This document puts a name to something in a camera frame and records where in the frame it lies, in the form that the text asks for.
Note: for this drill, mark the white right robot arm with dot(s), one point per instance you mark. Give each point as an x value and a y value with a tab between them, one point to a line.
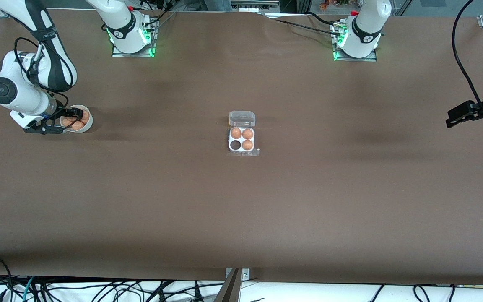
128	29

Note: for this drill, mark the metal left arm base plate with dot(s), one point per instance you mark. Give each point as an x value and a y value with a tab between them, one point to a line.
350	59

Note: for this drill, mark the clear plastic egg box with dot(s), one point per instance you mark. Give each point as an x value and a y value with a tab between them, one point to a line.
241	119

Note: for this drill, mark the orange background items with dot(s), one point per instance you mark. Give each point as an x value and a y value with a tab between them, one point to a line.
333	4

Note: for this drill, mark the dark metal bar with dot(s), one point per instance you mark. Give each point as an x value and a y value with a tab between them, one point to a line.
229	289

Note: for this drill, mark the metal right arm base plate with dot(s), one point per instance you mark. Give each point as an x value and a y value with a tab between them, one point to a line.
118	53

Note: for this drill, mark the person in blue jeans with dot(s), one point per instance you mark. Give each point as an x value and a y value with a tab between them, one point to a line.
218	5

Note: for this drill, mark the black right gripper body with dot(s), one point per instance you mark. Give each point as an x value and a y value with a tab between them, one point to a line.
63	112

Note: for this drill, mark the white round bowl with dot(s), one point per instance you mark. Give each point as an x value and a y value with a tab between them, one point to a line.
88	123

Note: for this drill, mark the silver table edge bracket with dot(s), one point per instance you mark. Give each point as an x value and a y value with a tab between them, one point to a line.
245	274

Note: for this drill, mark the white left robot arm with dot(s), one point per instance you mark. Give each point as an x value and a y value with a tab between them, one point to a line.
363	29

